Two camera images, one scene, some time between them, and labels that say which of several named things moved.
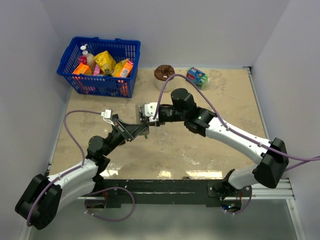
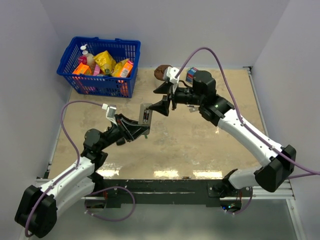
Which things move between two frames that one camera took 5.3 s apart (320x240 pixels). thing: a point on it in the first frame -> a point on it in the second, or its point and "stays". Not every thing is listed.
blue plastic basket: x=113 y=87 stays
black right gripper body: x=169 y=114 -> x=184 y=95
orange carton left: x=82 y=69 stays
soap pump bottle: x=90 y=57 stays
